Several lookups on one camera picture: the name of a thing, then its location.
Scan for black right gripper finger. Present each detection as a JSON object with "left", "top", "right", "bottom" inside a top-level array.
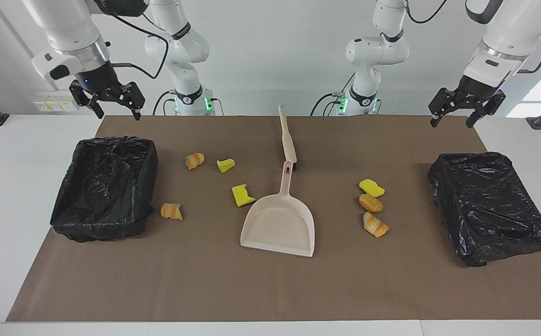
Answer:
[
  {"left": 69, "top": 80, "right": 105, "bottom": 119},
  {"left": 121, "top": 83, "right": 146, "bottom": 121}
]

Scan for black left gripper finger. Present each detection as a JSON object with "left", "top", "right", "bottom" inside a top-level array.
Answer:
[
  {"left": 428, "top": 87, "right": 463, "bottom": 128},
  {"left": 465, "top": 90, "right": 507, "bottom": 129}
]

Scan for brown bread roll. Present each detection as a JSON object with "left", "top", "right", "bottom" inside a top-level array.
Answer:
[{"left": 358, "top": 194, "right": 384, "bottom": 214}]

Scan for croissant piece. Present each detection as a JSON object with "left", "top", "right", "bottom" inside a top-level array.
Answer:
[
  {"left": 363, "top": 211, "right": 390, "bottom": 238},
  {"left": 185, "top": 152, "right": 205, "bottom": 171},
  {"left": 160, "top": 203, "right": 183, "bottom": 221}
]

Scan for beige hand brush black bristles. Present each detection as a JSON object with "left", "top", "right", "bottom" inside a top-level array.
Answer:
[{"left": 278, "top": 105, "right": 298, "bottom": 169}]

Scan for pink plastic dustpan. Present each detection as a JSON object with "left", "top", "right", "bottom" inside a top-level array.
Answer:
[{"left": 240, "top": 161, "right": 316, "bottom": 258}]

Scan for bin with black bag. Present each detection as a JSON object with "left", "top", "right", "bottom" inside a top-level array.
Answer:
[
  {"left": 427, "top": 152, "right": 541, "bottom": 267},
  {"left": 49, "top": 136, "right": 159, "bottom": 243}
]

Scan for notched yellow sponge piece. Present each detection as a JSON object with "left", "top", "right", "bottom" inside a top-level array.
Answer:
[{"left": 232, "top": 184, "right": 256, "bottom": 208}]

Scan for brown table mat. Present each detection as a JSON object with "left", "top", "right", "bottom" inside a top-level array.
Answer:
[{"left": 5, "top": 115, "right": 541, "bottom": 322}]

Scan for white wall socket box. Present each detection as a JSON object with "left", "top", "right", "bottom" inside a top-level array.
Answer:
[{"left": 33, "top": 90, "right": 83, "bottom": 112}]

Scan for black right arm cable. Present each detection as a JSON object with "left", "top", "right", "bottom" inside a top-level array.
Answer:
[{"left": 109, "top": 12, "right": 169, "bottom": 80}]

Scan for black left base cable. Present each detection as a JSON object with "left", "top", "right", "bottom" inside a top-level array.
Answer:
[{"left": 310, "top": 72, "right": 356, "bottom": 116}]

